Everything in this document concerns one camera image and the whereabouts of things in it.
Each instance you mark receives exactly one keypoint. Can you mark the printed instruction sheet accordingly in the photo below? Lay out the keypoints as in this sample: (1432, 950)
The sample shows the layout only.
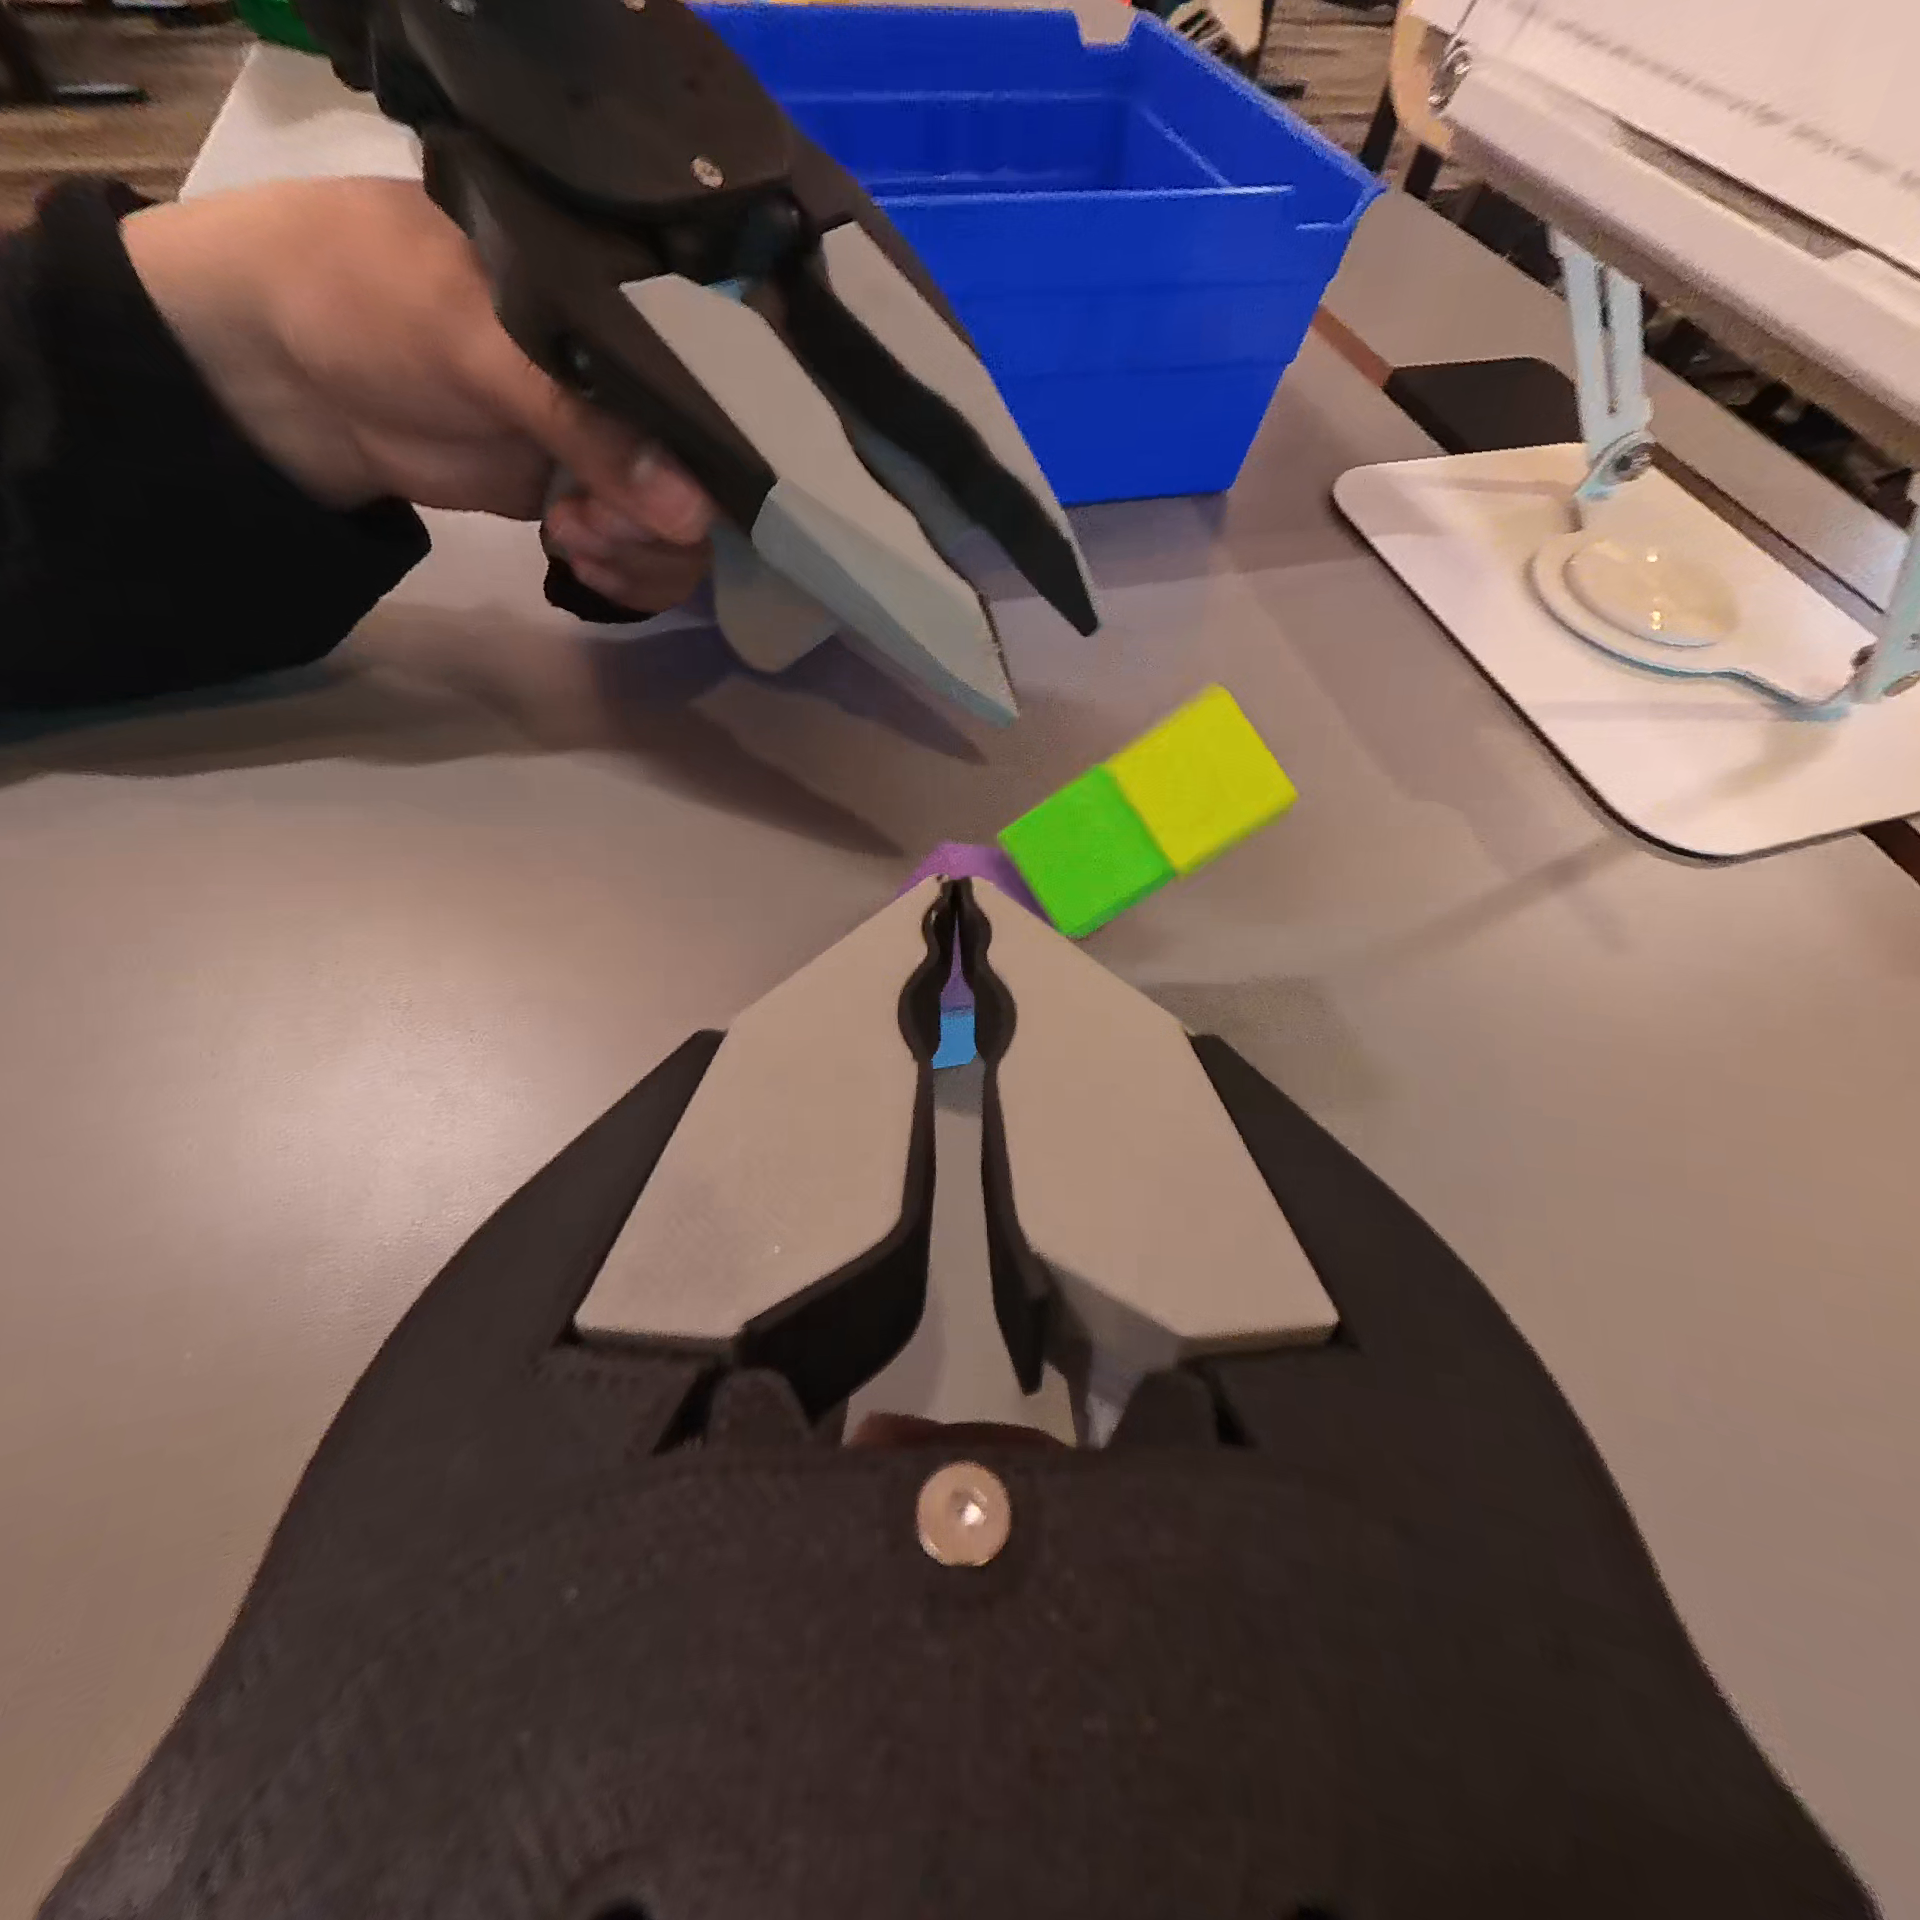
(1723, 75)

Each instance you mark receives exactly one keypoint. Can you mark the purple foam cube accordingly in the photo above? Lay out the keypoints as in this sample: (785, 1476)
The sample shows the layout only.
(967, 859)

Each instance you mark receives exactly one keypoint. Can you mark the green foam cube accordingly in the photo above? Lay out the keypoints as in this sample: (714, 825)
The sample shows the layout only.
(1079, 855)

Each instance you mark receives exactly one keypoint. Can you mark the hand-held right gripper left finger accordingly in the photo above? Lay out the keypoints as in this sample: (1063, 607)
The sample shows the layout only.
(764, 1185)

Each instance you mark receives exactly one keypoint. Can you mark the yellow foam cube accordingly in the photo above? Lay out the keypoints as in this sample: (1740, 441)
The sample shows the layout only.
(1200, 764)

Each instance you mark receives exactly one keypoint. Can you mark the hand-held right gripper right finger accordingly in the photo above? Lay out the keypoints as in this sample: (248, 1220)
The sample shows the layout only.
(1140, 1185)

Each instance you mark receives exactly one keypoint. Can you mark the blue foam cube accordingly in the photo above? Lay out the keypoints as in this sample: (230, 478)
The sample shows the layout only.
(954, 1039)

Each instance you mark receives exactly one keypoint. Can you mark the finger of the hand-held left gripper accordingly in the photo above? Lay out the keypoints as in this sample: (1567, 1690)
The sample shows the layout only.
(839, 511)
(930, 345)

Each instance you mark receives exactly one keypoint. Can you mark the white document stand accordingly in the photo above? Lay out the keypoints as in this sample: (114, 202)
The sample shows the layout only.
(1500, 628)

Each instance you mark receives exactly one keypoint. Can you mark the green plastic bin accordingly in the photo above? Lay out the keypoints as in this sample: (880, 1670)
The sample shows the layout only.
(278, 19)

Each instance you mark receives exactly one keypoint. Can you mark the blue plastic bin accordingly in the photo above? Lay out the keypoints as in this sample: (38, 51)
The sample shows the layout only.
(1049, 270)

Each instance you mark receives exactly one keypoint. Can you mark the person's left hand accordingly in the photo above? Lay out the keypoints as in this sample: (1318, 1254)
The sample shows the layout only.
(345, 330)

